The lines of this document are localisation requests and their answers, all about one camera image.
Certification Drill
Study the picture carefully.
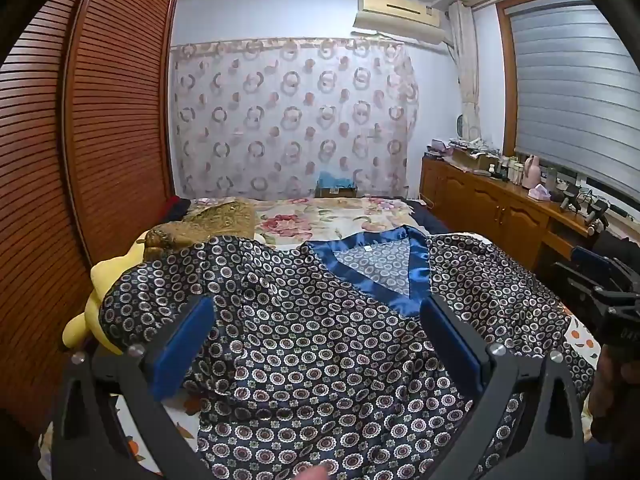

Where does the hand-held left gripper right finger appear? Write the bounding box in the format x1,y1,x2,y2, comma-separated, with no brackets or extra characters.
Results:
419,294,588,480

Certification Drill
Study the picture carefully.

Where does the navy circle-patterned satin shirt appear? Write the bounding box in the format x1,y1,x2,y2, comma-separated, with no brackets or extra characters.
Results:
97,225,598,480

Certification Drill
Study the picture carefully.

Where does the person's right hand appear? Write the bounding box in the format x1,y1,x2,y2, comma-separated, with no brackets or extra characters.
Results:
589,345,640,443

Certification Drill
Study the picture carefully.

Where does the wooden louvred wardrobe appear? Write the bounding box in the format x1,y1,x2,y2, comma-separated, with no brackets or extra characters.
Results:
0,0,179,441

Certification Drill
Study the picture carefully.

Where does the yellow plush toy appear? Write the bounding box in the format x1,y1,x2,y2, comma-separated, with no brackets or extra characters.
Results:
61,250,146,356

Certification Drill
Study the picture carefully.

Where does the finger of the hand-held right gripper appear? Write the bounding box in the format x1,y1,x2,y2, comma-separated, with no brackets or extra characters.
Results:
552,246,618,311

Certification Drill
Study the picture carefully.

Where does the open cardboard box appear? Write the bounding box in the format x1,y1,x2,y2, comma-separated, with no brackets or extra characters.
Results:
452,147,493,171

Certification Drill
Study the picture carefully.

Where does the gold patterned pillow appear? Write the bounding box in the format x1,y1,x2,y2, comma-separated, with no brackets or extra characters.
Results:
137,199,258,261

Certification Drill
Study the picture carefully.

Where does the beige window curtain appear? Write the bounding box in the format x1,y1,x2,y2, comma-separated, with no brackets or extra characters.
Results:
447,0,483,143

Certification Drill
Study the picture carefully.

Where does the wooden sideboard cabinet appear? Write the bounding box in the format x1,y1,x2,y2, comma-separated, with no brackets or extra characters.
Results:
419,154,608,273

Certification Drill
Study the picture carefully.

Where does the wall air conditioner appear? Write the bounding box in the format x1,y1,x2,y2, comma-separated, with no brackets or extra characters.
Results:
353,0,450,46

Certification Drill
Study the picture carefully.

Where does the dark blue blanket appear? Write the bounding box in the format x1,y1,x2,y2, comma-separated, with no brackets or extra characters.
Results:
402,199,453,236

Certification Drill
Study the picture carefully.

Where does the red bed sheet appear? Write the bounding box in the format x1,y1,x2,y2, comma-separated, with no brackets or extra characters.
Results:
160,196,193,223

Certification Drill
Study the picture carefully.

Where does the sheer circle-patterned curtain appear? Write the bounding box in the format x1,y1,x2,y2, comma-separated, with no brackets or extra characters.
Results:
169,37,420,201

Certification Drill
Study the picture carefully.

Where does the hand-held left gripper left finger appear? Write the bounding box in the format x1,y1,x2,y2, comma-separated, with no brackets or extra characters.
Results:
52,294,217,480

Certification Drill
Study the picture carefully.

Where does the floral blanket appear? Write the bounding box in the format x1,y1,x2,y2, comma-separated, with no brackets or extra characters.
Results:
192,196,418,251

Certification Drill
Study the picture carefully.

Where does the grey window blind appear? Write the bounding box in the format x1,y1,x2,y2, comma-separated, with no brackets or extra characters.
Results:
507,0,640,196

